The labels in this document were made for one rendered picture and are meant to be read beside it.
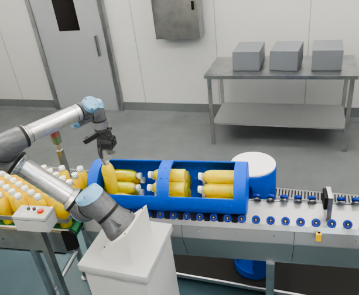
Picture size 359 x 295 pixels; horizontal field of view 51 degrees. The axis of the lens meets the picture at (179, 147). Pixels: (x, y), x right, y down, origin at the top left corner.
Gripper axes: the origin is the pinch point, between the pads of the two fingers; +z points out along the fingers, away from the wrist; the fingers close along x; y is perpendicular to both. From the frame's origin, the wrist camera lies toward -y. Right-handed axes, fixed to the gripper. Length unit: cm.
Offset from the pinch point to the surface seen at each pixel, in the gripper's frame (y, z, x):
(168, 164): 33.9, 5.4, 5.2
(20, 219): -43, 21, -28
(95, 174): -6.7, 7.8, -2.1
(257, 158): 80, 25, 45
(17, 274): -116, 129, 21
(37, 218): -31.8, 19.0, -28.3
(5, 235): -69, 45, -17
